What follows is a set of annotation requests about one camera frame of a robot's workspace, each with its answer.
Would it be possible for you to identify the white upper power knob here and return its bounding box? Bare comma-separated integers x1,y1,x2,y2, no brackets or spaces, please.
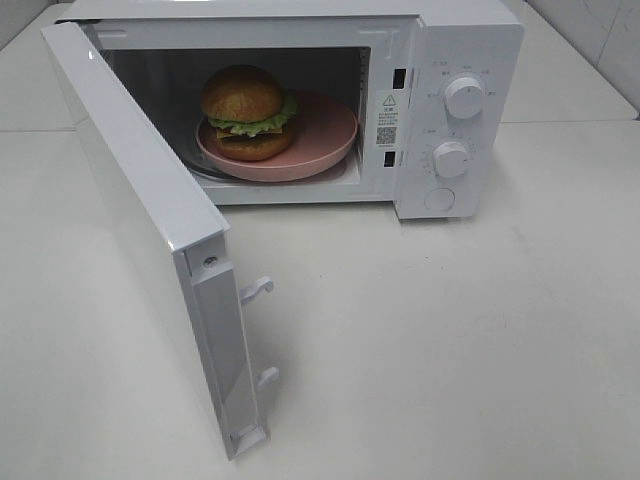
443,74,485,120

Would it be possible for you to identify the pink round plate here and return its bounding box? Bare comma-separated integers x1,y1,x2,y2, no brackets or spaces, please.
195,90,358,183

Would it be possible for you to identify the round white door button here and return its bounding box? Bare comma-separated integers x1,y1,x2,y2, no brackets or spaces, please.
424,188,455,212

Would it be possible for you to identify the white lower timer knob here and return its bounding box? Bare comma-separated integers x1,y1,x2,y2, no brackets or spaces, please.
432,141,471,178

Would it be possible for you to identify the white microwave door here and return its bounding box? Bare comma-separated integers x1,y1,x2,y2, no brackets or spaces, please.
42,22,279,459

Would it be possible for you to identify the white warning label sticker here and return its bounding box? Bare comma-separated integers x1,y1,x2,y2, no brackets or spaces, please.
374,90,400,147

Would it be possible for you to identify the burger with lettuce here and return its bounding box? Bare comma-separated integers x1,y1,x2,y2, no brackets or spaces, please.
200,65,298,162

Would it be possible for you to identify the white microwave oven body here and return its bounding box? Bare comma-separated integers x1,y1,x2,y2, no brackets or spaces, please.
54,1,524,219

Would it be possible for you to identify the glass microwave turntable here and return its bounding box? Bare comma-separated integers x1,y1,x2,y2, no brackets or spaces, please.
179,135,237,181

